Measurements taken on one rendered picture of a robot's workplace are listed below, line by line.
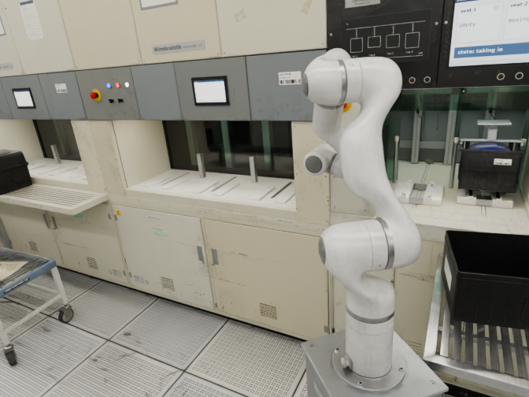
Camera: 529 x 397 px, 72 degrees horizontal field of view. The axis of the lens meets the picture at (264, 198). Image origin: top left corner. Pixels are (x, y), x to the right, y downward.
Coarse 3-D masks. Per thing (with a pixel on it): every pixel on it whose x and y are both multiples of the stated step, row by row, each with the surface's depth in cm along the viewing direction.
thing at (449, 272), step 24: (456, 240) 129; (480, 240) 126; (504, 240) 124; (528, 240) 121; (456, 264) 109; (480, 264) 129; (504, 264) 127; (528, 264) 124; (456, 288) 107; (480, 288) 105; (504, 288) 102; (528, 288) 100; (456, 312) 110; (480, 312) 107; (504, 312) 105; (528, 312) 103
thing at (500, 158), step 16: (496, 128) 153; (512, 144) 162; (464, 160) 155; (480, 160) 153; (496, 160) 150; (512, 160) 147; (464, 176) 158; (480, 176) 155; (496, 176) 152; (512, 176) 149; (496, 192) 161; (512, 192) 151
